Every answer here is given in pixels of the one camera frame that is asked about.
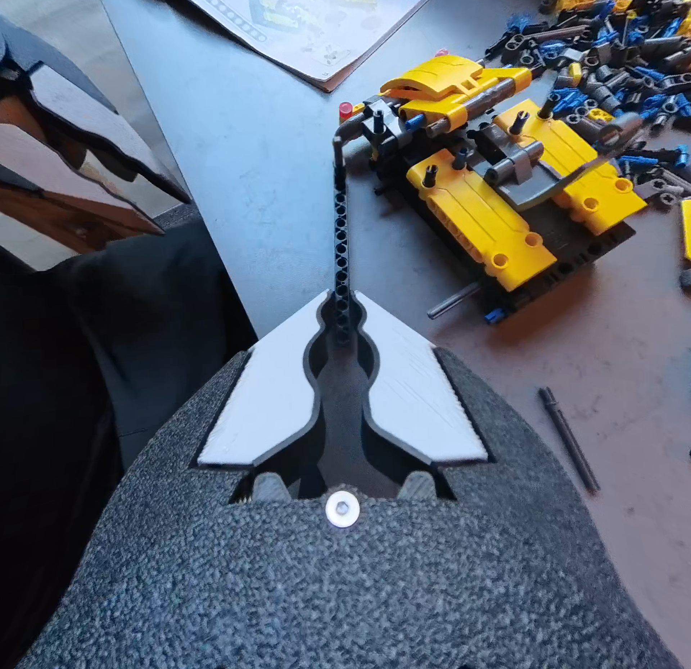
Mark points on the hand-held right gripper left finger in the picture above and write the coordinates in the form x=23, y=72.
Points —
x=264, y=404

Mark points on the person's dark clothing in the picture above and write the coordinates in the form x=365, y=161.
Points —
x=108, y=356

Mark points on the white instruction booklet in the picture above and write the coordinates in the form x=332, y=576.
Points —
x=324, y=32

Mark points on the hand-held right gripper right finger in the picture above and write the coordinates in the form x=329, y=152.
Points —
x=426, y=404

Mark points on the long black holed beam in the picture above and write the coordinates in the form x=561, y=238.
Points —
x=344, y=248

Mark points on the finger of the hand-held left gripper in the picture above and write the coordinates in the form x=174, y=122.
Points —
x=92, y=118
x=54, y=162

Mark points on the thin black axle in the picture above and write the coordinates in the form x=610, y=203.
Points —
x=567, y=437

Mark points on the pile of small building pieces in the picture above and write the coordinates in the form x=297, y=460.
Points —
x=621, y=59

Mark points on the grey desk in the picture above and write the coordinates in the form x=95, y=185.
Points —
x=243, y=167

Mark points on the wooden furniture block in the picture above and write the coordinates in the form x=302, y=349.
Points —
x=65, y=226

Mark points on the yellow toy vehicle model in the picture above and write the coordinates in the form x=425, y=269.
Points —
x=475, y=216

